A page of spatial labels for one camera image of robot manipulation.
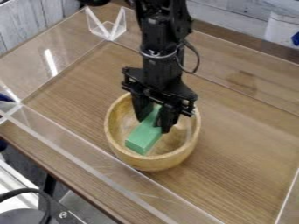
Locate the brown wooden bowl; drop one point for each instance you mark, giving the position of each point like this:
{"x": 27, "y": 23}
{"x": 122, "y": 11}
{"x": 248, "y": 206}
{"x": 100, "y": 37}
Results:
{"x": 172, "y": 148}

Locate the white container in background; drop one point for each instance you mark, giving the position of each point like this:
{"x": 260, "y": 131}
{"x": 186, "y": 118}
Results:
{"x": 282, "y": 29}

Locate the black table leg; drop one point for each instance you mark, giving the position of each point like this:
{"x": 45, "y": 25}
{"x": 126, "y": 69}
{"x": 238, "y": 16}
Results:
{"x": 49, "y": 184}

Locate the green rectangular block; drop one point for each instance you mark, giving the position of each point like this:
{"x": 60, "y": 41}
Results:
{"x": 144, "y": 134}

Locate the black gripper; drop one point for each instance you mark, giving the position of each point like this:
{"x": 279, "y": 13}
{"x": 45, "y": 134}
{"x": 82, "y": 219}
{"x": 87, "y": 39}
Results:
{"x": 156, "y": 83}

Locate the grey metal base plate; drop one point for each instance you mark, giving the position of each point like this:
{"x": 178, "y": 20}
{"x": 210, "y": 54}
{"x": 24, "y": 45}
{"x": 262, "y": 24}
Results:
{"x": 83, "y": 210}

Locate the clear acrylic tray enclosure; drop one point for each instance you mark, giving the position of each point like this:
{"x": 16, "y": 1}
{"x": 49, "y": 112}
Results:
{"x": 200, "y": 153}

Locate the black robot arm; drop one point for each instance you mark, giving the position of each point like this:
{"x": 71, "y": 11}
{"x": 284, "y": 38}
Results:
{"x": 166, "y": 24}

